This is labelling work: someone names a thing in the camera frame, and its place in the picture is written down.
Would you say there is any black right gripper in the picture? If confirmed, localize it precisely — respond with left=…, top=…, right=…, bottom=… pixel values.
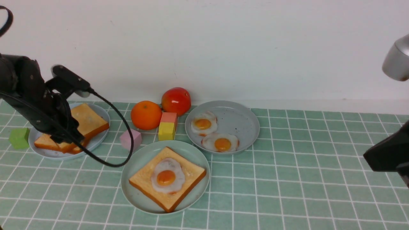
left=363, top=122, right=409, bottom=187

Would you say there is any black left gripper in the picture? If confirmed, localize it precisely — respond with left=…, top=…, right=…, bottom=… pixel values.
left=1, top=54, right=85, bottom=143

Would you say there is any toast slice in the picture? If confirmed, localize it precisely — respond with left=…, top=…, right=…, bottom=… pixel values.
left=70, top=103, right=111, bottom=147
left=129, top=147, right=206, bottom=212
left=34, top=134, right=83, bottom=154

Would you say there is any fried egg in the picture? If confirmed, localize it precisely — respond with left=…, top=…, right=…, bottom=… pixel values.
left=151, top=158, right=186, bottom=194
left=201, top=133, right=240, bottom=153
left=190, top=111, right=218, bottom=137

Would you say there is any light blue bread plate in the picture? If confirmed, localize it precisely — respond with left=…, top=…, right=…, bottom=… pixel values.
left=28, top=103, right=111, bottom=161

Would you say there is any green cube block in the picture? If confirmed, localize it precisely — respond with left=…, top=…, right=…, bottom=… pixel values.
left=8, top=127, right=30, bottom=150

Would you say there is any pink cube block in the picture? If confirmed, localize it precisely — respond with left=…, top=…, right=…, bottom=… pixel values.
left=120, top=129, right=142, bottom=152

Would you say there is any mint green empty plate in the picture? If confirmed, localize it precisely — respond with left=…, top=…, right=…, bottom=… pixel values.
left=121, top=140, right=210, bottom=215

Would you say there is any orange fruit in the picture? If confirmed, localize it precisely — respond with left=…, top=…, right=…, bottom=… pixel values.
left=130, top=101, right=162, bottom=130

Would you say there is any green checked tablecloth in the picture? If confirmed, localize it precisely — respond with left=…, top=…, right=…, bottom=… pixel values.
left=0, top=101, right=408, bottom=230

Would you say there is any yellow cube block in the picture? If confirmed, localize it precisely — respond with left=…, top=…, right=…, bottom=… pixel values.
left=158, top=122, right=176, bottom=141

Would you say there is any salmon pink block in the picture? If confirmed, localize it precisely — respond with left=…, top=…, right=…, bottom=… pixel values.
left=160, top=112, right=178, bottom=129

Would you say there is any red apple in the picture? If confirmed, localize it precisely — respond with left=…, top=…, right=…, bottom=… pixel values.
left=161, top=87, right=192, bottom=117

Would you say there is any grey speckled egg plate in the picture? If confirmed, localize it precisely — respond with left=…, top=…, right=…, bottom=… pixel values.
left=185, top=100, right=260, bottom=155

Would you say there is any black camera cable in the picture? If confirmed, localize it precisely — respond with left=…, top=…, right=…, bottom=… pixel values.
left=0, top=6, right=134, bottom=168

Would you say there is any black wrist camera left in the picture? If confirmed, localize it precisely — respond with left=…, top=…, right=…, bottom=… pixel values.
left=45, top=65, right=91, bottom=100

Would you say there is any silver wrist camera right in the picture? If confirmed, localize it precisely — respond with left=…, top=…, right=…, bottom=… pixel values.
left=382, top=35, right=409, bottom=82

